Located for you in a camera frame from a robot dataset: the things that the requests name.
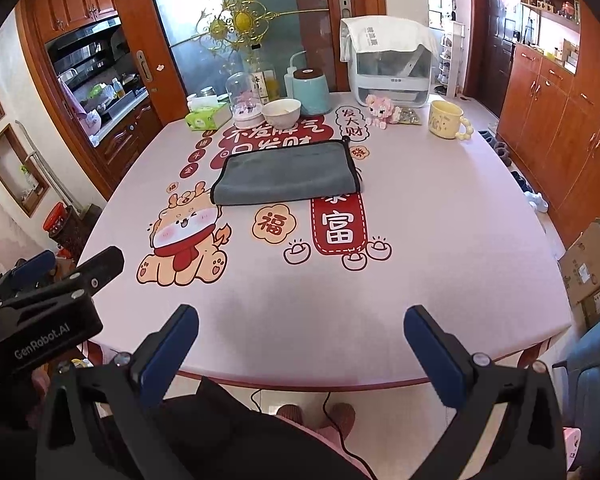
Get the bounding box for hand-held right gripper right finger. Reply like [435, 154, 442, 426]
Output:
[404, 305, 567, 480]

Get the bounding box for pink plush toy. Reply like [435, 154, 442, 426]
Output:
[364, 93, 402, 129]

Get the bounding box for white bowl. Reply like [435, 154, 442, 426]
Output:
[261, 98, 302, 130]

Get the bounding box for red plastic bin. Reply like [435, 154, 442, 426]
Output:
[44, 202, 72, 234]

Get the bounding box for white squeeze bottle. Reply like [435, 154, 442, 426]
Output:
[283, 51, 308, 106]

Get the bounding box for white cloth cover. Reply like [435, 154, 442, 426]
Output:
[340, 16, 440, 63]

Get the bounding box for yellow mug with beaded handle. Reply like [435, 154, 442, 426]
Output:
[426, 100, 476, 142]

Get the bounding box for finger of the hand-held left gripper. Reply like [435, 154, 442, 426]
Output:
[0, 249, 57, 295]
[0, 246, 126, 311]

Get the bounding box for pink printed tablecloth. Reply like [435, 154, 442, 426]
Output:
[77, 91, 573, 390]

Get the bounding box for blue chair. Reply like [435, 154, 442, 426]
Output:
[552, 317, 600, 436]

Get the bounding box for cardboard box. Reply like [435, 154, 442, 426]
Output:
[560, 219, 600, 332]

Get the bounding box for wooden kitchen cabinet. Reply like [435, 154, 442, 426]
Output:
[22, 0, 119, 45]

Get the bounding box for glass bottle with yellow liquid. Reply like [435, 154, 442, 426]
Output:
[245, 44, 280, 103]

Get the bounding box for wooden storage cabinet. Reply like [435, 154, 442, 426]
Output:
[496, 0, 600, 247]

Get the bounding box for dark slippers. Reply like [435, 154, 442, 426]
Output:
[491, 141, 517, 167]

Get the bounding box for pink fuzzy slipper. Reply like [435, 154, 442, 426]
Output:
[324, 403, 357, 435]
[277, 404, 307, 425]

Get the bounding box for black cable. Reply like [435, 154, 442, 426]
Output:
[250, 387, 363, 463]

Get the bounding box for green tissue box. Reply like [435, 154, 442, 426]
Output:
[184, 104, 233, 132]

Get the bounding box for teal canister with dark lid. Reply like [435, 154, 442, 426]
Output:
[293, 68, 332, 117]

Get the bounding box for wooden wall niche frame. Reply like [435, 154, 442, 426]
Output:
[0, 124, 52, 219]

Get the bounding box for white countertop appliance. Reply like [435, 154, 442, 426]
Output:
[351, 44, 433, 108]

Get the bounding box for white shoe rack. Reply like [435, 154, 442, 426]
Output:
[437, 22, 466, 99]

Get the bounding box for dark entrance door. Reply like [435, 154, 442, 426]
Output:
[480, 0, 522, 105]

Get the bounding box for grey towel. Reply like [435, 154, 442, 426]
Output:
[210, 140, 364, 207]

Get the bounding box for black range hood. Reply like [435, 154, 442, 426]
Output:
[45, 16, 131, 77]

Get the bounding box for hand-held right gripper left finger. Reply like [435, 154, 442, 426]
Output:
[35, 304, 201, 480]

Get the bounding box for glass dome jar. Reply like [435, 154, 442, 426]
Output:
[227, 72, 267, 130]

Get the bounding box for gold door ornament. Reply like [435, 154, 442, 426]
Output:
[190, 0, 302, 55]

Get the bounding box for person's black clothing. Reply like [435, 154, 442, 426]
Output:
[155, 376, 377, 480]

